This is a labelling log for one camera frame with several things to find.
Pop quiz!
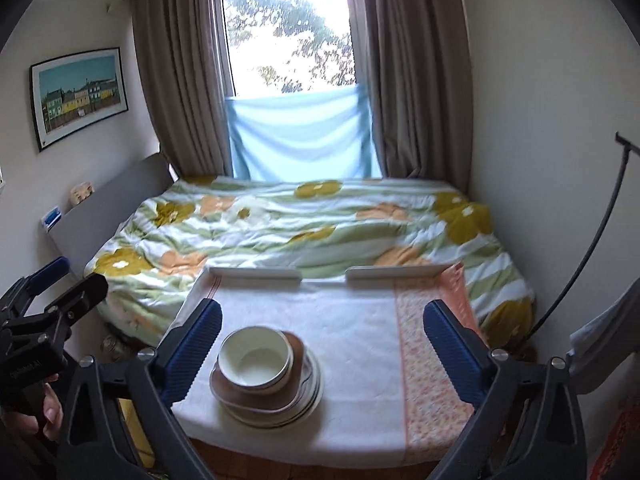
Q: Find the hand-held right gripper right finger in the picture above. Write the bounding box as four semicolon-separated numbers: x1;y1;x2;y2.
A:
424;300;588;480

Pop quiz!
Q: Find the small beige object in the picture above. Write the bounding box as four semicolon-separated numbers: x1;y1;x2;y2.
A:
70;181;96;207

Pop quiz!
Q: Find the stack of white plates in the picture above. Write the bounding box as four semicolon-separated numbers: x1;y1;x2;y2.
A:
217;347;327;430

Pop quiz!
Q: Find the light blue cloth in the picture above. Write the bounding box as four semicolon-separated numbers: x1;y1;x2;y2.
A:
224;82;383;181

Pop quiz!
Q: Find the black cable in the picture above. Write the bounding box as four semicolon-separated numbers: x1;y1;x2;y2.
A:
527;131;640;348

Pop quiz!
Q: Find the grey headboard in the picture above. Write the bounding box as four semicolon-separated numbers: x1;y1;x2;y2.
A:
42;152;176;281

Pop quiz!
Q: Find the floral striped blanket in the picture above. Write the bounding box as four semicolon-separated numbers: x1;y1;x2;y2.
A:
84;174;536;348

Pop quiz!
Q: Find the white tablecloth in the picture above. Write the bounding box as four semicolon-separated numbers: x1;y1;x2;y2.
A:
172;277;416;453

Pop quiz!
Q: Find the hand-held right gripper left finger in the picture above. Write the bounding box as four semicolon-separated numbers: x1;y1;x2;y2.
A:
57;299;223;480

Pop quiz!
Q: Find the grey cloth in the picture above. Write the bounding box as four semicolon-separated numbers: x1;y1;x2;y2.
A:
569;287;640;393

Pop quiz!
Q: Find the glass jar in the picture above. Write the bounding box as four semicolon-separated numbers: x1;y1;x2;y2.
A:
101;336;128;362

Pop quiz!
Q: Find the red patterned rug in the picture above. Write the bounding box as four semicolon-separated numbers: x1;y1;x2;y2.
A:
587;395;640;480

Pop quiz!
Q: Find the white bowl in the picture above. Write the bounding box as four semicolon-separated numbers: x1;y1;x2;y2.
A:
218;326;296;395

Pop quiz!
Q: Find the yellow object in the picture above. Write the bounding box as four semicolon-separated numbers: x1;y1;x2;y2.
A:
117;399;153;468

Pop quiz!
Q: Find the brown curtain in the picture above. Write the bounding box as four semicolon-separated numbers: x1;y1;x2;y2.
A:
347;0;473;193
129;0;236;178

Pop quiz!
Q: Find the framed houses picture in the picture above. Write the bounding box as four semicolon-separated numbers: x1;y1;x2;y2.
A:
30;47;130;153

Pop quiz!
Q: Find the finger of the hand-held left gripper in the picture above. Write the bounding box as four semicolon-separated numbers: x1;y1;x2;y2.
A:
45;275;109;332
14;257;71;307

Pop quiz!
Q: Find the brown plate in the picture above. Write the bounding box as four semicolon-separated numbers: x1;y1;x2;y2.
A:
209;331;321;413

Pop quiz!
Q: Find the small blue box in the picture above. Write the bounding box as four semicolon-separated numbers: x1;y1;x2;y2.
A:
41;206;65;232

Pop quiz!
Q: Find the person's left hand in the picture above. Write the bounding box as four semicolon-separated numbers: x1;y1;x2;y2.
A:
0;382;64;442

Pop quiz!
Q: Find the window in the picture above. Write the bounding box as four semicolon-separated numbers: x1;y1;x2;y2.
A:
210;0;373;181

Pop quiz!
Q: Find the orange patterned cloth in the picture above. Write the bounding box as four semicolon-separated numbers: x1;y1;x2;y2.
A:
392;262;493;453

